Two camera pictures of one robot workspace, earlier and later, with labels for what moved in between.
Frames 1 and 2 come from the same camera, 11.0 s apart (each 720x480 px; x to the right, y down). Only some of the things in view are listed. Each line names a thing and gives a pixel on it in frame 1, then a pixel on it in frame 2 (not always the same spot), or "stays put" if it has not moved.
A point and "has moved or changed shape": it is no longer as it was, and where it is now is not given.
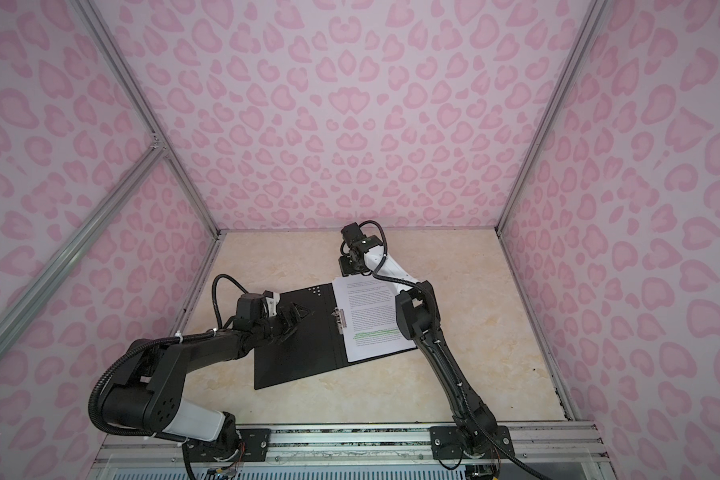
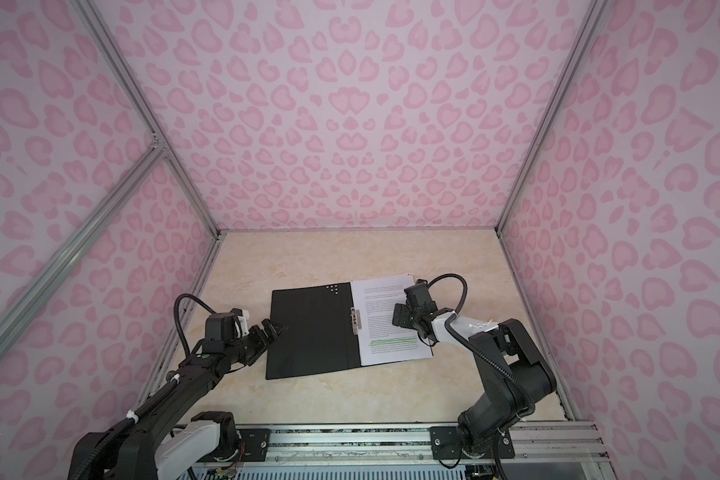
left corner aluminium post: (124, 77) stays put
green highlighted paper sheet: (367, 312) has moved or changed shape
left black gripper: (291, 325) → (264, 342)
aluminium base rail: (408, 445) stays put
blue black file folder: (314, 347) has moved or changed shape
